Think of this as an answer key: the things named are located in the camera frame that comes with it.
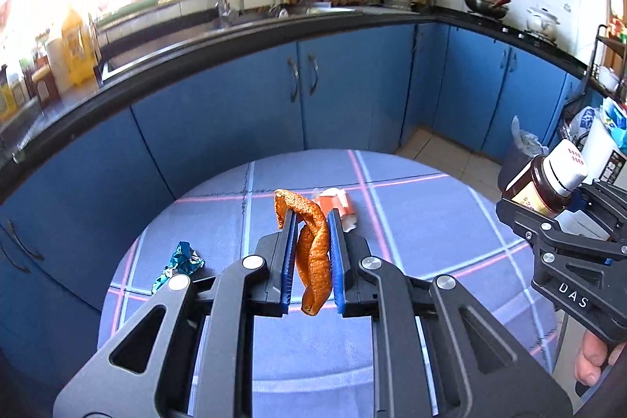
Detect orange peel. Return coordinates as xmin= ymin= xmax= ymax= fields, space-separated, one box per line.
xmin=274 ymin=189 xmax=333 ymax=316

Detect brown medicine bottle white cap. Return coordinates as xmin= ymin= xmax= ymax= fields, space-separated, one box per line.
xmin=503 ymin=139 xmax=588 ymax=217

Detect blue kitchen cabinets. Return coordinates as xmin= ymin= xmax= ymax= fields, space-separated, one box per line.
xmin=1 ymin=22 xmax=571 ymax=372

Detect person's right hand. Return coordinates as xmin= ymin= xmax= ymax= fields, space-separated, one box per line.
xmin=574 ymin=331 xmax=625 ymax=386

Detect red white crumpled carton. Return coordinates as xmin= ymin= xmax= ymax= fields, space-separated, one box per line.
xmin=312 ymin=187 xmax=357 ymax=232

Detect blue checked tablecloth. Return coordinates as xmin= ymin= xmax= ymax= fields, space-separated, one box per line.
xmin=99 ymin=150 xmax=557 ymax=417

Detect blue foil wrapper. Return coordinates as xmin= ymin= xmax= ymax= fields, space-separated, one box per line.
xmin=151 ymin=241 xmax=205 ymax=295

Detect grey bin with plastic bag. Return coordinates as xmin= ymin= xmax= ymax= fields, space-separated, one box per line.
xmin=497 ymin=116 xmax=549 ymax=192

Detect white pot on stove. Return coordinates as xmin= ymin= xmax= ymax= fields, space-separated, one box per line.
xmin=526 ymin=7 xmax=560 ymax=42

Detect black wok with lid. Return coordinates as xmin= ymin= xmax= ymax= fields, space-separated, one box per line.
xmin=464 ymin=0 xmax=511 ymax=20

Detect yellow oil bottle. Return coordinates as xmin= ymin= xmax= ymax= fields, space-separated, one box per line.
xmin=61 ymin=7 xmax=98 ymax=85

